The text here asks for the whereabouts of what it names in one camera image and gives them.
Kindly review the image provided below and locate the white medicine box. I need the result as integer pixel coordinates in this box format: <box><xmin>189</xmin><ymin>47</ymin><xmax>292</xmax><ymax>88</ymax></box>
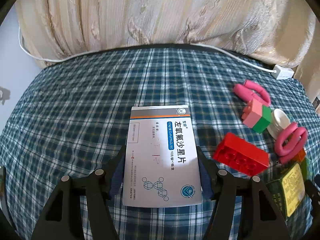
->
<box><xmin>123</xmin><ymin>105</ymin><xmax>202</xmax><ymax>208</ymax></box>

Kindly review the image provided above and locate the red toy brick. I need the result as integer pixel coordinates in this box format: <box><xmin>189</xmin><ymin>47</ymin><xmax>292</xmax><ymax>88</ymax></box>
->
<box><xmin>213</xmin><ymin>132</ymin><xmax>269</xmax><ymax>177</ymax></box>

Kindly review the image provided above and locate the dark green yellow box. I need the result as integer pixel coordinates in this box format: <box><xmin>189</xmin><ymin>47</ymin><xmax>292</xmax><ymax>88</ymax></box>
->
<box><xmin>266</xmin><ymin>162</ymin><xmax>305</xmax><ymax>221</ymax></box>

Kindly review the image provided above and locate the pink and green toy brick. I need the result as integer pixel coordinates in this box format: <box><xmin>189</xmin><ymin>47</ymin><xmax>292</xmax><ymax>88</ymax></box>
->
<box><xmin>241</xmin><ymin>99</ymin><xmax>272</xmax><ymax>133</ymax></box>

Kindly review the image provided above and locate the orange toy brick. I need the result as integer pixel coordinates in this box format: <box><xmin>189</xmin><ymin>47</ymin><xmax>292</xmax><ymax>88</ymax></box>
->
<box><xmin>292</xmin><ymin>148</ymin><xmax>306</xmax><ymax>163</ymax></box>

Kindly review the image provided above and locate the pink foam curler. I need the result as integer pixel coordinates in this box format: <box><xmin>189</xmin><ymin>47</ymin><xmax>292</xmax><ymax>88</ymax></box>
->
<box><xmin>233</xmin><ymin>80</ymin><xmax>271</xmax><ymax>107</ymax></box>
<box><xmin>274</xmin><ymin>122</ymin><xmax>308</xmax><ymax>165</ymax></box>

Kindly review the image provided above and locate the transparent green toy brick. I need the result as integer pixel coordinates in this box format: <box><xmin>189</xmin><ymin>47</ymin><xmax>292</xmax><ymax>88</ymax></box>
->
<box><xmin>300</xmin><ymin>157</ymin><xmax>310</xmax><ymax>181</ymax></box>

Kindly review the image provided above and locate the blue plaid bedsheet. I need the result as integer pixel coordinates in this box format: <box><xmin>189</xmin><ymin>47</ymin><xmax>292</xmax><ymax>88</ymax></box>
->
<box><xmin>1</xmin><ymin>46</ymin><xmax>319</xmax><ymax>239</ymax></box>

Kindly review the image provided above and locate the white plastic lid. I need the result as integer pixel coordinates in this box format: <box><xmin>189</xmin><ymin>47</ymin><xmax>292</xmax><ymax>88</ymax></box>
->
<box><xmin>267</xmin><ymin>109</ymin><xmax>291</xmax><ymax>139</ymax></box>

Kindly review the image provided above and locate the white power strip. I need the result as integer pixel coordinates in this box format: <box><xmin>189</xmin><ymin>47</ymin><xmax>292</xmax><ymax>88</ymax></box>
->
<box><xmin>271</xmin><ymin>64</ymin><xmax>295</xmax><ymax>80</ymax></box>

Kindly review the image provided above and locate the cream patterned curtain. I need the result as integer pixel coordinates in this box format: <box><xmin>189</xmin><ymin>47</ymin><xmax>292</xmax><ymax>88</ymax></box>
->
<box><xmin>16</xmin><ymin>0</ymin><xmax>319</xmax><ymax>99</ymax></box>

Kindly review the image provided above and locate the white power cable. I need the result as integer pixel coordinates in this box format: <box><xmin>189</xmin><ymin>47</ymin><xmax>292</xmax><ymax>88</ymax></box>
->
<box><xmin>18</xmin><ymin>27</ymin><xmax>278</xmax><ymax>74</ymax></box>

